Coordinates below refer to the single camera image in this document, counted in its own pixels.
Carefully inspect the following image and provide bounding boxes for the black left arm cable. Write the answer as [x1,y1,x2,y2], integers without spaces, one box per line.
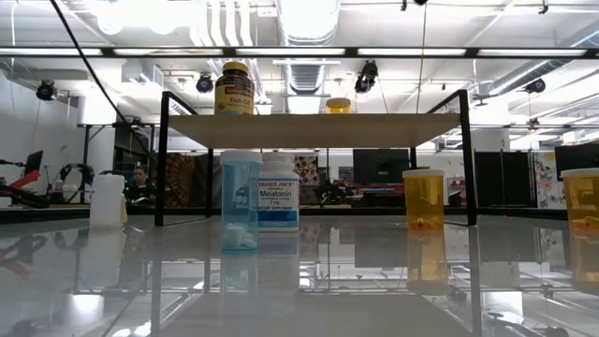
[49,0,159,159]

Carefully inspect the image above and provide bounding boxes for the brown mandala tapestry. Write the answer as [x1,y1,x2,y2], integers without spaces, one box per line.
[163,152,210,208]

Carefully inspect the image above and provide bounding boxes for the red angled bar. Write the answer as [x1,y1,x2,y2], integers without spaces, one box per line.
[7,168,42,191]

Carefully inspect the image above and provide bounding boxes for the silver ventilation duct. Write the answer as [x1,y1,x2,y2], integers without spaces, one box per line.
[274,0,343,97]

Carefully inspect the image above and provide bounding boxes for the brown dotted patterned cloth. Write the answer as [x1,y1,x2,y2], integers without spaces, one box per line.
[293,155,320,186]

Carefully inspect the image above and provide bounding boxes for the large black monitor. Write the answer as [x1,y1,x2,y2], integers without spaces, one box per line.
[554,142,599,191]

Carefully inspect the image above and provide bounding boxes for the person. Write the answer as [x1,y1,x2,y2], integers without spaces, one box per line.
[124,166,158,207]

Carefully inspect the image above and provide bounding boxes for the black wall screen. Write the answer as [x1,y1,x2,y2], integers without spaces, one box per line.
[352,148,411,186]

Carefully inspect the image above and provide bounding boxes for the glossy white table sheet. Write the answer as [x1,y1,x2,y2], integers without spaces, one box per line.
[0,214,599,337]

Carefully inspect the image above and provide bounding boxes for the black ceiling spotlight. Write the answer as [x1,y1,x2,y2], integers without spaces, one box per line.
[195,72,215,94]
[523,77,548,95]
[36,79,58,102]
[354,59,379,95]

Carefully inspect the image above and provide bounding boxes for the black curved hose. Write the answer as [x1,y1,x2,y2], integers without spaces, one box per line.
[0,184,51,210]

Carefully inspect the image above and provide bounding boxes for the plain white plastic bottle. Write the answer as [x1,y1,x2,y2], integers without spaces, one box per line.
[88,173,127,230]

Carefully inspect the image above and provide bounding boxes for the wooden shelf with black frame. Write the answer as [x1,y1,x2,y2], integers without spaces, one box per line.
[153,89,478,227]

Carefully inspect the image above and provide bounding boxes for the blue pill vial white cap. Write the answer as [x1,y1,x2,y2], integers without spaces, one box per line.
[219,149,264,255]

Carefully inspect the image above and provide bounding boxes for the black partition panel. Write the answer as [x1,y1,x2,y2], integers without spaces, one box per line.
[475,150,534,208]

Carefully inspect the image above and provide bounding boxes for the small black monitor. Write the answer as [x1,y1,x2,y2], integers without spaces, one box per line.
[23,149,45,177]

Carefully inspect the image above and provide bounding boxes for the white melatonin bottle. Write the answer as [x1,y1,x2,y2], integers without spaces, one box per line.
[257,152,301,233]

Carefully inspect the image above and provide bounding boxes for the amber pill vial white cap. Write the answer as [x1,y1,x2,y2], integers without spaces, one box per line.
[325,96,352,115]
[402,168,446,231]
[560,167,599,242]

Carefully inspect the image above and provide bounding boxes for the floral print panel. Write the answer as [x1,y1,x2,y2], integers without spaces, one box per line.
[533,150,561,210]

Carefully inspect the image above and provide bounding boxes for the black metal stand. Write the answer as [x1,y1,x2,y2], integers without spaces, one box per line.
[77,122,158,207]

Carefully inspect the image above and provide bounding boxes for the black metal rig frame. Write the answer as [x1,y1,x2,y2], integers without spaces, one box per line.
[0,45,599,224]

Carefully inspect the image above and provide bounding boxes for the brown fish oil bottle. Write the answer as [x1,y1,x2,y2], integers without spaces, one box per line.
[213,60,256,116]

